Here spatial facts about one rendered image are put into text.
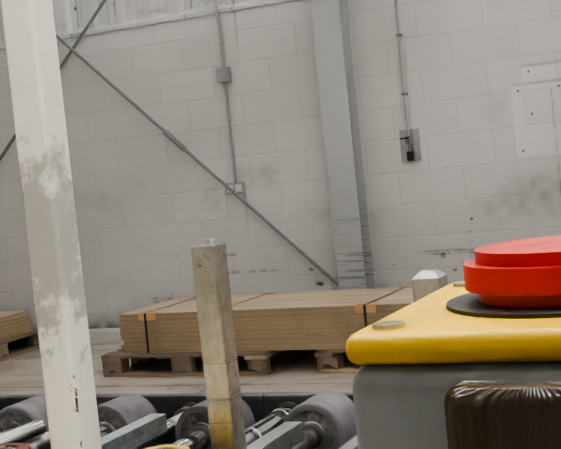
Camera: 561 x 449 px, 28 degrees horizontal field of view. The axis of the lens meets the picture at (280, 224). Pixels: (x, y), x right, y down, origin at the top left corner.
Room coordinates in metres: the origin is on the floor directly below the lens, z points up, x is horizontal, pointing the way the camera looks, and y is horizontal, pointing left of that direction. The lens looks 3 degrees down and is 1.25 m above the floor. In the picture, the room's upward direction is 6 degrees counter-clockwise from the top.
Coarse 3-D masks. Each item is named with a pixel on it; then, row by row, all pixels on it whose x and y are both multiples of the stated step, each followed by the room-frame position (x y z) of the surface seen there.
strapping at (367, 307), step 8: (384, 296) 6.72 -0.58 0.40; (360, 304) 6.47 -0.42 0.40; (368, 304) 6.44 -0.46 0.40; (376, 304) 6.42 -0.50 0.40; (144, 312) 7.15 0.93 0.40; (152, 312) 7.11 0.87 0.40; (360, 312) 6.45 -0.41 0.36; (368, 312) 6.43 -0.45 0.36; (144, 320) 7.10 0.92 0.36; (152, 320) 7.07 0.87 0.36
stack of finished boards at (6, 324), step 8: (0, 312) 8.87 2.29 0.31; (8, 312) 8.81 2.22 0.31; (16, 312) 8.75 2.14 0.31; (24, 312) 8.79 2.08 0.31; (0, 320) 8.50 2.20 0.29; (8, 320) 8.57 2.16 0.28; (16, 320) 8.66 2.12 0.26; (24, 320) 8.77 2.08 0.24; (0, 328) 8.48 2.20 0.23; (8, 328) 8.55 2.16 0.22; (16, 328) 8.65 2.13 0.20; (24, 328) 8.74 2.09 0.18; (0, 336) 8.45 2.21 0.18; (8, 336) 8.55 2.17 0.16
